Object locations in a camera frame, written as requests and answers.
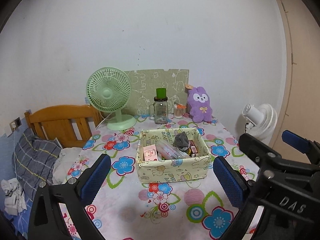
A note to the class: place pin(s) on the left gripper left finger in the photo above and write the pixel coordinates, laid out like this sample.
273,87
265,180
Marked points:
46,220

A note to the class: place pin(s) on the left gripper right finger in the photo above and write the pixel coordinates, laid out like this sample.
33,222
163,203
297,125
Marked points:
239,193

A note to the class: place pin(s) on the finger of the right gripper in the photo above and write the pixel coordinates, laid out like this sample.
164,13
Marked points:
303,145
261,154

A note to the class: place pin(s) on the red yellow carton box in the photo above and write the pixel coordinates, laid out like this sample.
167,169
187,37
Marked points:
192,150

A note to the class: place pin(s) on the grey drawstring pouch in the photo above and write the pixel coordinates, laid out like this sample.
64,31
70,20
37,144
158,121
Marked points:
181,141

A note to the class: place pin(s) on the clear plastic tube pack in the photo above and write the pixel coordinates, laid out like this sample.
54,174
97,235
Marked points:
168,151

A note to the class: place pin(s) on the pink tissue packet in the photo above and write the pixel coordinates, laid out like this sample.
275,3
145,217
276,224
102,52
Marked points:
150,153

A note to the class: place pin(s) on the white standing fan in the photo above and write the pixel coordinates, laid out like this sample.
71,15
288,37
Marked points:
261,120

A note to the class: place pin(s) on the crumpled white cloth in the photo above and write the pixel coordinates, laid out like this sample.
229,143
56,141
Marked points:
14,201

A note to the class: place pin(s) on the grey plaid pillow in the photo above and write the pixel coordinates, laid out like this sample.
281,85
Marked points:
33,161

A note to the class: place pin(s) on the yellow cartoon storage box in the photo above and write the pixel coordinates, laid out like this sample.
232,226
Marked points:
171,170

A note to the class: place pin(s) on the purple plush bunny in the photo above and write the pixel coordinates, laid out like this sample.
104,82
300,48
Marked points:
199,105

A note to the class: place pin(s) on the floral tablecloth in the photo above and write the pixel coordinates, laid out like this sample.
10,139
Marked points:
165,202

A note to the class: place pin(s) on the toothpick jar orange lid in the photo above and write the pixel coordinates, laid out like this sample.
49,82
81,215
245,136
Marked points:
179,110

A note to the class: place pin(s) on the glass mason jar mug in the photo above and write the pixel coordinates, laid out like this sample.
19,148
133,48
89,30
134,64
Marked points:
158,110

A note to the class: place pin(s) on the green cup on jar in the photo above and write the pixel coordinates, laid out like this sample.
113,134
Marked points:
161,93

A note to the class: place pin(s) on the beige door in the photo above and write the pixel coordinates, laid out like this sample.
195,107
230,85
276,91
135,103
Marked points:
299,112

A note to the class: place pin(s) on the green desk fan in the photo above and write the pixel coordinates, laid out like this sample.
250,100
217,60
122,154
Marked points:
109,90

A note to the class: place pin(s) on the wall power socket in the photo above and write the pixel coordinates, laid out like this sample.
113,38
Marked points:
15,124

